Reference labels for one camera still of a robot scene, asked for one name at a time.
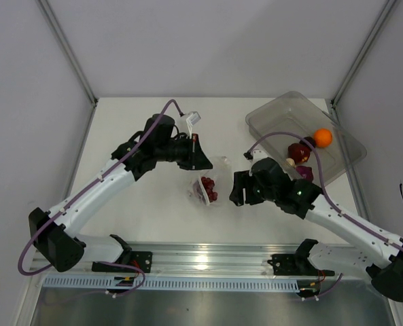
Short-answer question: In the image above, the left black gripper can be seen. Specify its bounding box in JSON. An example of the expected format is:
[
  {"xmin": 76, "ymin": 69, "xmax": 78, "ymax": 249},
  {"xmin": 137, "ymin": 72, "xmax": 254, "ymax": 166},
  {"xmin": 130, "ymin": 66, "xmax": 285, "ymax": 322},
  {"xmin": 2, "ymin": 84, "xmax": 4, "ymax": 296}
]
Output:
[{"xmin": 155, "ymin": 133, "xmax": 213, "ymax": 170}]

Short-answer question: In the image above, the red grape bunch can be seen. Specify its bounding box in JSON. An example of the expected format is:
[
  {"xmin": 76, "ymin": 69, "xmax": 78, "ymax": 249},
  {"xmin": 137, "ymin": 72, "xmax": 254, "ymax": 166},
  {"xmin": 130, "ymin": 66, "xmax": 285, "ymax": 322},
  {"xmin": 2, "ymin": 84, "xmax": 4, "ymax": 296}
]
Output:
[{"xmin": 192, "ymin": 176, "xmax": 219, "ymax": 206}]

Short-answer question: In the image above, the clear zip top bag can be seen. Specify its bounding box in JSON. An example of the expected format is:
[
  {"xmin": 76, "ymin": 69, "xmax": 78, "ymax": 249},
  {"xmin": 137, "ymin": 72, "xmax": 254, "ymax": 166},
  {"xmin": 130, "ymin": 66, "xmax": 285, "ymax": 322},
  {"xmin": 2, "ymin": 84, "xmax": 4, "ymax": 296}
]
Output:
[{"xmin": 188, "ymin": 156, "xmax": 233, "ymax": 207}]

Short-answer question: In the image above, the purple onion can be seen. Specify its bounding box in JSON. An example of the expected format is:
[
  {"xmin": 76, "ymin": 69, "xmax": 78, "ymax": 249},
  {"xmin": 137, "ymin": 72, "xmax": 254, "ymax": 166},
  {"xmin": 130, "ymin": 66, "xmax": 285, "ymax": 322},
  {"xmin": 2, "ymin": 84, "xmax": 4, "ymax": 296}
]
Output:
[{"xmin": 295, "ymin": 165, "xmax": 314, "ymax": 182}]

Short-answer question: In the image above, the dark red apple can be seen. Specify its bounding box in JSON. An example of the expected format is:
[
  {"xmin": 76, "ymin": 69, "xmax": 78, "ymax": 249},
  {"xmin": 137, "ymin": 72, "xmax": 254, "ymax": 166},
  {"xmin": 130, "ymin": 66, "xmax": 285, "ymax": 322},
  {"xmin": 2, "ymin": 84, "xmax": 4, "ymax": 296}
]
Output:
[{"xmin": 287, "ymin": 143, "xmax": 311, "ymax": 164}]

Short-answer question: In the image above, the orange fruit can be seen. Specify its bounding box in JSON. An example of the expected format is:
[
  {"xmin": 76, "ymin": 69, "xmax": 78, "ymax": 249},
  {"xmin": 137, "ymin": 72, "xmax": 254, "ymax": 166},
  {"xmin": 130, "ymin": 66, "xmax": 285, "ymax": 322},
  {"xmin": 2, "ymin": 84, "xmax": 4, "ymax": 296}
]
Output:
[{"xmin": 313, "ymin": 128, "xmax": 333, "ymax": 148}]

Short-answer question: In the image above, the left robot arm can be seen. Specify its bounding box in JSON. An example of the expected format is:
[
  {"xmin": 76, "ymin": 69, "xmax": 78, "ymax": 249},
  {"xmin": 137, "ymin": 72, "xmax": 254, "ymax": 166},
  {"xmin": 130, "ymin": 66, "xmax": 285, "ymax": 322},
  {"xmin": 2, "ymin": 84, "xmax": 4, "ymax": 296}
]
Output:
[{"xmin": 29, "ymin": 111, "xmax": 213, "ymax": 272}]

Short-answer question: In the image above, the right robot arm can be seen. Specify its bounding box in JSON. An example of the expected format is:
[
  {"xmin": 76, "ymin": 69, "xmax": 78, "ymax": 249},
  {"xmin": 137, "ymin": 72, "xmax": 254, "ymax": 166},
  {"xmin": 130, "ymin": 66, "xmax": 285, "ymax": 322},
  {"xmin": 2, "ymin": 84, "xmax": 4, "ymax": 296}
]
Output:
[{"xmin": 229, "ymin": 158, "xmax": 403, "ymax": 302}]

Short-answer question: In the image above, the small beige mushroom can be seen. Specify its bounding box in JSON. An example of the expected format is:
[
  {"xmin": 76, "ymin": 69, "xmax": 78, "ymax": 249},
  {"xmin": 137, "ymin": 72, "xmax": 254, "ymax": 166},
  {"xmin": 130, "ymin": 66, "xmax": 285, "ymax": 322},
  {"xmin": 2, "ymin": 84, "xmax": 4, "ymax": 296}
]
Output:
[{"xmin": 286, "ymin": 158, "xmax": 296, "ymax": 168}]

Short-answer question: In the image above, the clear plastic bin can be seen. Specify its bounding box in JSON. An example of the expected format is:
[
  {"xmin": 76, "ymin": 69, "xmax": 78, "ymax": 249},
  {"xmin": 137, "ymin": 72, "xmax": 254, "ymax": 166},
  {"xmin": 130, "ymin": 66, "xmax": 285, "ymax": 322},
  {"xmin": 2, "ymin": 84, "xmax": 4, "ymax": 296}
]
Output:
[{"xmin": 245, "ymin": 91, "xmax": 367, "ymax": 185}]

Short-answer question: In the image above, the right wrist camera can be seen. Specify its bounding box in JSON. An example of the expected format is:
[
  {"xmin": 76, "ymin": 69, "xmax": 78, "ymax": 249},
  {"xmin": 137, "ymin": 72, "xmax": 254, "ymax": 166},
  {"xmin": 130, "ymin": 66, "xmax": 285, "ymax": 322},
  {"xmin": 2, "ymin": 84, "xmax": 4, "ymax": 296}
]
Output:
[{"xmin": 243, "ymin": 149, "xmax": 268, "ymax": 163}]

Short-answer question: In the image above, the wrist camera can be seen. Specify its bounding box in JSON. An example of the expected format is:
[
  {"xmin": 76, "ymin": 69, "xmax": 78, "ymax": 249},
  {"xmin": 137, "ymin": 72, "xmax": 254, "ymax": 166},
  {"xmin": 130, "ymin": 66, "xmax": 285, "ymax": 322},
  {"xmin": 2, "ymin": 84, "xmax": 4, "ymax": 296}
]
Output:
[
  {"xmin": 243, "ymin": 149, "xmax": 268, "ymax": 163},
  {"xmin": 178, "ymin": 111, "xmax": 201, "ymax": 135}
]

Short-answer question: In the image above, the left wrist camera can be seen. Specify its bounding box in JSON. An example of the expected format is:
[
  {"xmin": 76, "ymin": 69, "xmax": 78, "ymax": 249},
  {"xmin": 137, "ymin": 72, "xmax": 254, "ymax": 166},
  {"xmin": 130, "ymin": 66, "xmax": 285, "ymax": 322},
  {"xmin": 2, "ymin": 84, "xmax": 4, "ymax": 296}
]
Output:
[{"xmin": 178, "ymin": 111, "xmax": 201, "ymax": 135}]

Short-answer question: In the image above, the aluminium mounting rail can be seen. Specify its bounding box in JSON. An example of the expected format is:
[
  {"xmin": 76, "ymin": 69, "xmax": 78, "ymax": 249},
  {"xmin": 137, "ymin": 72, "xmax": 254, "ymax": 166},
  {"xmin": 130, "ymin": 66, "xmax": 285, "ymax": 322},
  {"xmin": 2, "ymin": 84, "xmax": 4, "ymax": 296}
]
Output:
[{"xmin": 22, "ymin": 236, "xmax": 298, "ymax": 278}]

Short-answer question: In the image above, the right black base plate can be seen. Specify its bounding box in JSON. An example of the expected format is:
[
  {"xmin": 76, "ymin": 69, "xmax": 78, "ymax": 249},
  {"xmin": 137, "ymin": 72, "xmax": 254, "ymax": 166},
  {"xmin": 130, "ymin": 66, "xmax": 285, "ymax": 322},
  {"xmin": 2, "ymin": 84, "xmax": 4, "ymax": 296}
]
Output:
[{"xmin": 267, "ymin": 254, "xmax": 323, "ymax": 276}]

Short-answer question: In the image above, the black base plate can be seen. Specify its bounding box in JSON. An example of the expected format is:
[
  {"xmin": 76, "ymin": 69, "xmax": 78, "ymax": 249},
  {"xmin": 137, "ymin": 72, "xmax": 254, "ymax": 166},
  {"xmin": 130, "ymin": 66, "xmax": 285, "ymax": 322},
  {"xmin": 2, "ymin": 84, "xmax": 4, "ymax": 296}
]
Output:
[
  {"xmin": 267, "ymin": 254, "xmax": 323, "ymax": 276},
  {"xmin": 92, "ymin": 251, "xmax": 153, "ymax": 274}
]

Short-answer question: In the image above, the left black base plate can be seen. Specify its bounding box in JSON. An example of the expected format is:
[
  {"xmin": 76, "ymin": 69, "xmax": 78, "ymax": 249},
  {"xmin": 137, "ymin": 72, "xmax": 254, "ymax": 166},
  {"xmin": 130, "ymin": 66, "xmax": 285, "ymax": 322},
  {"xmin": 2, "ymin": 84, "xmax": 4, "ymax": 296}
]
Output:
[{"xmin": 92, "ymin": 251, "xmax": 153, "ymax": 274}]

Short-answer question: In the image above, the left aluminium frame post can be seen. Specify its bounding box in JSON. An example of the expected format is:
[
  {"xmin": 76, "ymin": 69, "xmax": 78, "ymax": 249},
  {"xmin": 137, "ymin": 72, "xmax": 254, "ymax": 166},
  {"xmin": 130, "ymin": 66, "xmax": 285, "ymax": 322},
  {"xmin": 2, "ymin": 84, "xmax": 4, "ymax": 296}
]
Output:
[{"xmin": 35, "ymin": 0, "xmax": 98, "ymax": 107}]

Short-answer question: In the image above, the aluminium frame post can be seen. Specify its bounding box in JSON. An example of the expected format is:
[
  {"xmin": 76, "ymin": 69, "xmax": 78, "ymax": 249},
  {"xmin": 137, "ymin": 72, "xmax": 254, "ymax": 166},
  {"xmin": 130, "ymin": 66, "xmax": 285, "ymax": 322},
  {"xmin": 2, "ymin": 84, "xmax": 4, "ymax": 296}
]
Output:
[
  {"xmin": 35, "ymin": 0, "xmax": 98, "ymax": 107},
  {"xmin": 330, "ymin": 0, "xmax": 401, "ymax": 110}
]

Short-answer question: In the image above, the slotted cable duct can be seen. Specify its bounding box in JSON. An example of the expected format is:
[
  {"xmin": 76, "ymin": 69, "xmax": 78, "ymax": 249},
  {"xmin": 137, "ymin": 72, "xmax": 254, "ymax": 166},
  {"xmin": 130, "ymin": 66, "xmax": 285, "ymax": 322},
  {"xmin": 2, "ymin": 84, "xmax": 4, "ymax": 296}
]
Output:
[{"xmin": 43, "ymin": 275, "xmax": 300, "ymax": 293}]

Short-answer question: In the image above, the right aluminium frame post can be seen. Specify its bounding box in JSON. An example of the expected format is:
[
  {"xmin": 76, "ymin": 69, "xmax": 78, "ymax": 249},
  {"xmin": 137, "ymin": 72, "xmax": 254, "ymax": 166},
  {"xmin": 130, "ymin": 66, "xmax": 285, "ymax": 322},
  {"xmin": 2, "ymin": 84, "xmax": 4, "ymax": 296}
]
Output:
[{"xmin": 330, "ymin": 0, "xmax": 401, "ymax": 110}]

